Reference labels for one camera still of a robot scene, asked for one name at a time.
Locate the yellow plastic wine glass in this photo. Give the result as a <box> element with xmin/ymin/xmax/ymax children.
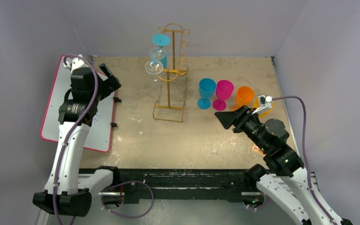
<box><xmin>252</xmin><ymin>96</ymin><xmax>274</xmax><ymax>119</ymax></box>

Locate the orange plastic wine glass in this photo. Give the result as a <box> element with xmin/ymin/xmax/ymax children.
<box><xmin>230</xmin><ymin>86</ymin><xmax>255</xmax><ymax>111</ymax></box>

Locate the magenta plastic wine glass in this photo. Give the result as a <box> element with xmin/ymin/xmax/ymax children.
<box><xmin>212</xmin><ymin>80</ymin><xmax>234</xmax><ymax>111</ymax></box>

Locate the blue wine glass row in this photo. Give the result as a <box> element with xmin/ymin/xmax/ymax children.
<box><xmin>149</xmin><ymin>33</ymin><xmax>170</xmax><ymax>68</ymax></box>
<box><xmin>197</xmin><ymin>78</ymin><xmax>216</xmax><ymax>110</ymax></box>

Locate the clear wine glass front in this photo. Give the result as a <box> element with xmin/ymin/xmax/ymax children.
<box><xmin>145</xmin><ymin>60</ymin><xmax>164</xmax><ymax>101</ymax></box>

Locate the clear wine glass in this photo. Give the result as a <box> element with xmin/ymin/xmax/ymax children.
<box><xmin>145</xmin><ymin>60</ymin><xmax>164</xmax><ymax>101</ymax></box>
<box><xmin>148</xmin><ymin>46</ymin><xmax>166</xmax><ymax>60</ymax></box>

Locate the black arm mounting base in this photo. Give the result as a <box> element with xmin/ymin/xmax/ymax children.
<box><xmin>79</xmin><ymin>165</ymin><xmax>277</xmax><ymax>209</ymax></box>

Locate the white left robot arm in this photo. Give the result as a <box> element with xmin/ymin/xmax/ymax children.
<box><xmin>32</xmin><ymin>63</ymin><xmax>121</xmax><ymax>217</ymax></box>

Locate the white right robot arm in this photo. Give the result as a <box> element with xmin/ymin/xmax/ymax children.
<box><xmin>214</xmin><ymin>106</ymin><xmax>352</xmax><ymax>225</ymax></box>

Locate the clear wine glass rear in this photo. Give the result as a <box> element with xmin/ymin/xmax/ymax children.
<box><xmin>148</xmin><ymin>46</ymin><xmax>166</xmax><ymax>60</ymax></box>

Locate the orange patterned card box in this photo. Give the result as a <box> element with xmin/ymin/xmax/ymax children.
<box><xmin>251</xmin><ymin>144</ymin><xmax>266</xmax><ymax>157</ymax></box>

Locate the pink framed whiteboard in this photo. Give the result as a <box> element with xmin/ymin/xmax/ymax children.
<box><xmin>39</xmin><ymin>55</ymin><xmax>116</xmax><ymax>152</ymax></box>

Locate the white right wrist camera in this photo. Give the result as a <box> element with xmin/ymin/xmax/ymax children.
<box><xmin>250</xmin><ymin>95</ymin><xmax>273</xmax><ymax>116</ymax></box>

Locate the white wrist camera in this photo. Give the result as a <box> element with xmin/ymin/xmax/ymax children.
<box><xmin>250</xmin><ymin>95</ymin><xmax>273</xmax><ymax>116</ymax></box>
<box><xmin>63</xmin><ymin>54</ymin><xmax>89</xmax><ymax>73</ymax></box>

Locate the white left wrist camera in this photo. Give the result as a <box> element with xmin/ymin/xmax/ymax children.
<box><xmin>63</xmin><ymin>54</ymin><xmax>89</xmax><ymax>73</ymax></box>

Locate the gold wire glass rack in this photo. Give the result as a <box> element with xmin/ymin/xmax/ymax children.
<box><xmin>153</xmin><ymin>22</ymin><xmax>190</xmax><ymax>122</ymax></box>

